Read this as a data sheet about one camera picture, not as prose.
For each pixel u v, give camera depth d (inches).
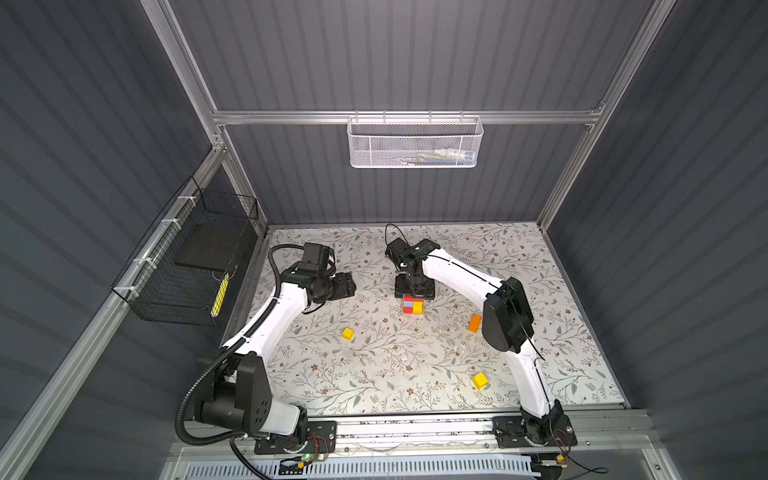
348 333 35.5
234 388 16.6
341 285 30.3
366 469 30.3
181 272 28.1
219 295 26.9
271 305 20.4
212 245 29.7
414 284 31.0
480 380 31.8
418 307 36.9
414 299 33.0
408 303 36.5
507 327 21.8
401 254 29.6
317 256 26.4
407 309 36.8
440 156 36.0
